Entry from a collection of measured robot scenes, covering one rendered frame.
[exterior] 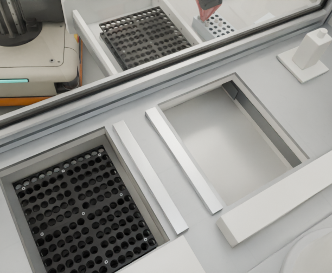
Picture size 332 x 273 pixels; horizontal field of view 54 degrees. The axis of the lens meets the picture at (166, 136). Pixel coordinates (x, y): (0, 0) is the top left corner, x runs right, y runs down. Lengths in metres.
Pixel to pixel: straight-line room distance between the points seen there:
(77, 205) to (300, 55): 0.56
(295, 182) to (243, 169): 0.18
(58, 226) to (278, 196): 0.37
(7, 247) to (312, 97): 0.65
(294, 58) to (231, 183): 0.32
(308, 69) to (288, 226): 0.38
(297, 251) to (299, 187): 0.11
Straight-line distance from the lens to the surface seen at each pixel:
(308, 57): 0.79
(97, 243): 0.59
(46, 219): 0.61
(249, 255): 0.57
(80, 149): 0.73
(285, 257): 0.57
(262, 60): 0.80
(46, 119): 0.60
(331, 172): 0.65
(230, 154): 0.76
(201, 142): 0.76
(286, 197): 0.58
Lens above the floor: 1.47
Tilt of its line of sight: 59 degrees down
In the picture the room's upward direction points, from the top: 11 degrees clockwise
